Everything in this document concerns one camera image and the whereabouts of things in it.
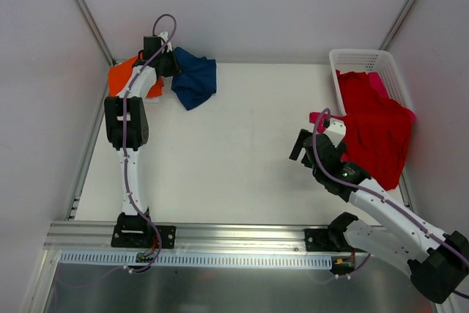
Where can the red t-shirt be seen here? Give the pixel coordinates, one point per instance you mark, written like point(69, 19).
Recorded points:
point(378, 129)

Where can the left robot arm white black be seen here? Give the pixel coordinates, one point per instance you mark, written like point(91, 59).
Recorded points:
point(127, 130)

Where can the pink t-shirt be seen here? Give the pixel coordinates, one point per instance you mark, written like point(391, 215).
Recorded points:
point(378, 86)

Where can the aluminium frame post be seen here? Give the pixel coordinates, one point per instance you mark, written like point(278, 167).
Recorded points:
point(94, 30)
point(397, 24)

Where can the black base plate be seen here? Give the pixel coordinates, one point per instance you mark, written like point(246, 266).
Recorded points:
point(143, 236)
point(318, 240)

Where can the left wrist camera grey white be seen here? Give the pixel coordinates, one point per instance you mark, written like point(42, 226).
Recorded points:
point(166, 39)

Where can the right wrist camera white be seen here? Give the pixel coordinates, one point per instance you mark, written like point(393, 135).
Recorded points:
point(335, 130)

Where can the folded orange t-shirt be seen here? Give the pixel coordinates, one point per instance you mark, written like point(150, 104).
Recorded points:
point(120, 74)

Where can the white plastic basket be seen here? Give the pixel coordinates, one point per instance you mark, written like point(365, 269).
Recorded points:
point(369, 60)

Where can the aluminium mounting rail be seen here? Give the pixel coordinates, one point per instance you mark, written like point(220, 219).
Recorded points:
point(204, 238)

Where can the white slotted cable duct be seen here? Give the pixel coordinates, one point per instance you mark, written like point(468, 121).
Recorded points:
point(169, 259)

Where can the right aluminium frame post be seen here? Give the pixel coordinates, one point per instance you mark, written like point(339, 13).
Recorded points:
point(397, 24)

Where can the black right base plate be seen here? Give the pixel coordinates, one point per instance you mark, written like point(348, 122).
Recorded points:
point(318, 240)

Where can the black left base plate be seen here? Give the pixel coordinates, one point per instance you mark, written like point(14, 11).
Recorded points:
point(143, 236)

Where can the left aluminium frame post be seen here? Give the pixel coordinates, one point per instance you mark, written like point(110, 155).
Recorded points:
point(94, 30)

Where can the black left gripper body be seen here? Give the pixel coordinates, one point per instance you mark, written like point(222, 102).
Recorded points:
point(170, 64)

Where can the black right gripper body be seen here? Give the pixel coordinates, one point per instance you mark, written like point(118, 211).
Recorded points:
point(305, 149)

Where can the navy blue printed t-shirt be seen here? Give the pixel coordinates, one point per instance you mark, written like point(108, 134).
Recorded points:
point(197, 81)

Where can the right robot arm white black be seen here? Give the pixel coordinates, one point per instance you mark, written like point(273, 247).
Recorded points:
point(435, 261)

